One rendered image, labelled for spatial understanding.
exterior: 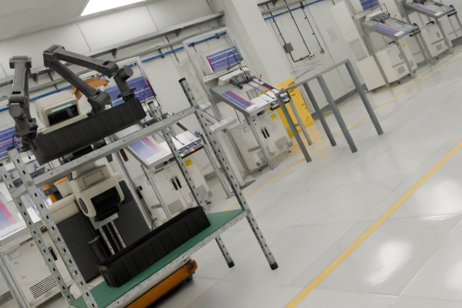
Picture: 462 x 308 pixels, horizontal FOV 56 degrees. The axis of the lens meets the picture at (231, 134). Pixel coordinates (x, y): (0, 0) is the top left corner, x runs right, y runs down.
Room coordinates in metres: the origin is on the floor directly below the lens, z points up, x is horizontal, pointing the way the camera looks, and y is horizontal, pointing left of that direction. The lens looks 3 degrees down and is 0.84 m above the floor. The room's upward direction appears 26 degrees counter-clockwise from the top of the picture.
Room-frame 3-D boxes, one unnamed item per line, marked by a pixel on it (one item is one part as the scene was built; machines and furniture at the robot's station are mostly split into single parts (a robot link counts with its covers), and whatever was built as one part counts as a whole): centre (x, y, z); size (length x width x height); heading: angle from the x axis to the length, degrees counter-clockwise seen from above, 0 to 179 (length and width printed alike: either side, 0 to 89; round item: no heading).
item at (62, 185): (2.88, 1.05, 0.87); 0.23 x 0.15 x 0.11; 125
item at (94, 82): (5.19, 1.10, 1.82); 0.68 x 0.30 x 0.20; 125
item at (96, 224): (2.69, 0.84, 0.68); 0.28 x 0.27 x 0.25; 125
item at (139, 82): (5.00, 0.84, 1.52); 0.51 x 0.13 x 0.27; 125
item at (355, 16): (7.98, -3.11, 0.95); 1.36 x 0.82 x 1.90; 35
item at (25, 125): (2.15, 0.88, 1.22); 0.10 x 0.07 x 0.07; 125
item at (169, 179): (5.07, 0.96, 0.31); 0.70 x 0.65 x 0.62; 125
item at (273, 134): (5.77, -0.34, 0.65); 1.01 x 0.73 x 1.29; 35
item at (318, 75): (4.39, -0.96, 0.40); 0.70 x 0.45 x 0.80; 31
